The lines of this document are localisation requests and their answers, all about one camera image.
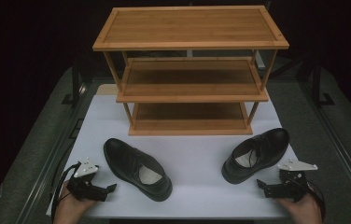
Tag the person's left hand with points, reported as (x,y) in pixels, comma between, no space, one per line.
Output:
(69,208)

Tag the person's right hand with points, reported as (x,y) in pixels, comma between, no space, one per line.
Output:
(306,211)

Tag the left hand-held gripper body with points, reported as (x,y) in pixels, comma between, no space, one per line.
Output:
(85,189)

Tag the wooden three-tier shoe rack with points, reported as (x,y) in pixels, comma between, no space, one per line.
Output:
(189,28)

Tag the black metal stand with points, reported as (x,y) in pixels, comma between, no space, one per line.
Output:
(75,84)
(316,84)

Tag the white bar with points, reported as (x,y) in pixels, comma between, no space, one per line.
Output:
(259,61)

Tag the beige wooden board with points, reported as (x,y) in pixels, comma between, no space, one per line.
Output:
(106,90)

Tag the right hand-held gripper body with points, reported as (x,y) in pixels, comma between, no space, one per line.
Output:
(288,189)

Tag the black leather shoe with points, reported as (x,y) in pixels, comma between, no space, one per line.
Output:
(273,140)
(123,158)

